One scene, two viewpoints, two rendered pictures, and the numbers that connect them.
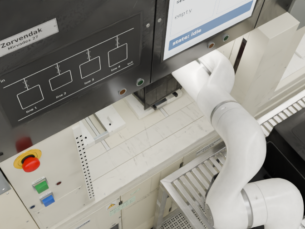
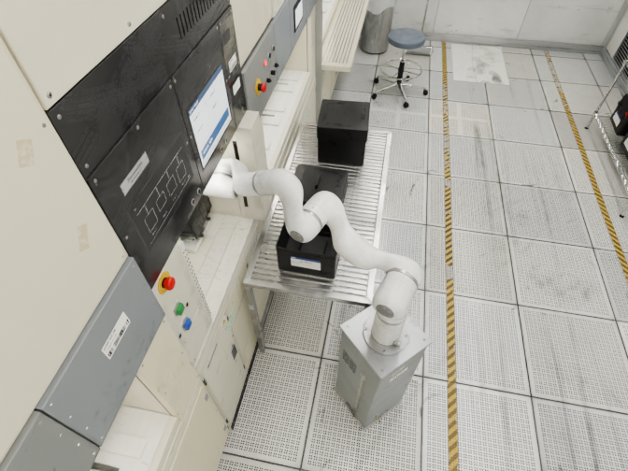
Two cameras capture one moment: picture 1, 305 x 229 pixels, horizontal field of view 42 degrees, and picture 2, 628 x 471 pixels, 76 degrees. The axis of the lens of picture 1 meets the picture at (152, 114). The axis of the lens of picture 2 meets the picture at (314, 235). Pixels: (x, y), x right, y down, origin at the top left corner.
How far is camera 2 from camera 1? 56 cm
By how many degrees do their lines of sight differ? 24
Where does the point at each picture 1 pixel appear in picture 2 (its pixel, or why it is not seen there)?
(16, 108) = (147, 232)
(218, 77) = (238, 168)
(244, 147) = (287, 183)
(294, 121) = not seen: hidden behind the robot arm
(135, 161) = (218, 278)
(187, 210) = (275, 285)
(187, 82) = (218, 190)
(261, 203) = (318, 207)
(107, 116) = not seen: hidden behind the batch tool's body
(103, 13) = (164, 140)
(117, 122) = not seen: hidden behind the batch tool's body
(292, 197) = (329, 195)
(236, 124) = (273, 176)
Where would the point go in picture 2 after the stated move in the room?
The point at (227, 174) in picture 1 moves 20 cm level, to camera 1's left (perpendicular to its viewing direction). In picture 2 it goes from (289, 206) to (238, 235)
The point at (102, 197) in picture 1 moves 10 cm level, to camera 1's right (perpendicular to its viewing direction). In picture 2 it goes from (216, 314) to (236, 301)
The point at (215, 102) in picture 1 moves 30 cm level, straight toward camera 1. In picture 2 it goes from (249, 178) to (281, 237)
